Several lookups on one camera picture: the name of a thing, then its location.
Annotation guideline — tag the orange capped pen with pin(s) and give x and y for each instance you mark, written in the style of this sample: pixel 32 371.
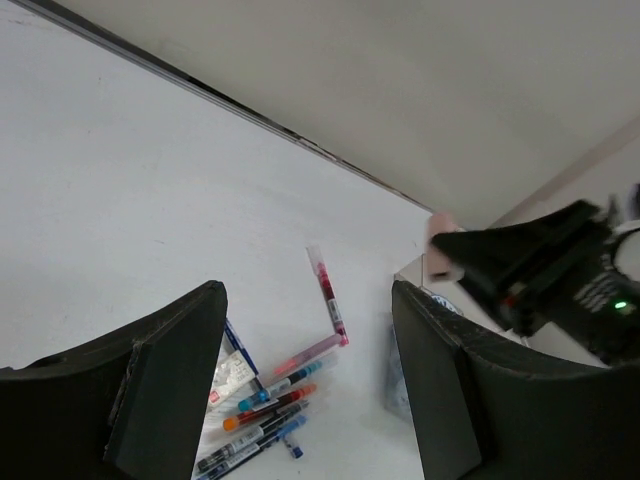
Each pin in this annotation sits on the orange capped pen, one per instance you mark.
pixel 234 422

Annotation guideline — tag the pink staple box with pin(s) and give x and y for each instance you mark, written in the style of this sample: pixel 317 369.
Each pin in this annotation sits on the pink staple box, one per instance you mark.
pixel 235 370

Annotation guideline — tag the blue round tape tin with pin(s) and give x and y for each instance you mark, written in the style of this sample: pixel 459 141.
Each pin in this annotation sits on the blue round tape tin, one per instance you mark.
pixel 443 301

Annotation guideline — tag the red gel pen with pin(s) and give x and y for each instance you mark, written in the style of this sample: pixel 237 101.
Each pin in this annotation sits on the red gel pen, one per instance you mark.
pixel 320 271

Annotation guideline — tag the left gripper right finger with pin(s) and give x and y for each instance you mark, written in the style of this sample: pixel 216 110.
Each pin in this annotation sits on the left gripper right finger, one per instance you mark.
pixel 486 407

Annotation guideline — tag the blue capped pen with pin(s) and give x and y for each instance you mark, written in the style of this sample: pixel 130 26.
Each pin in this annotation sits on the blue capped pen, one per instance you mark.
pixel 266 394

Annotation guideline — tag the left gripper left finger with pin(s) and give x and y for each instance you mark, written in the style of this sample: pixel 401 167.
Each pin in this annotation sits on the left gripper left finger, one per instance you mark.
pixel 127 405

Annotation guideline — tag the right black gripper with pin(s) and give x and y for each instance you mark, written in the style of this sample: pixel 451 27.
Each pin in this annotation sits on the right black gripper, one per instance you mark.
pixel 573 268

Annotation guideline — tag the dark blue pen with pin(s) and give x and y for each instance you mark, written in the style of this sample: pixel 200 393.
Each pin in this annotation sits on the dark blue pen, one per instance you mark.
pixel 239 451

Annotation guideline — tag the pink highlighter pen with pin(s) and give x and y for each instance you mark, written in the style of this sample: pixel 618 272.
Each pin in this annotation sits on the pink highlighter pen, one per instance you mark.
pixel 314 351

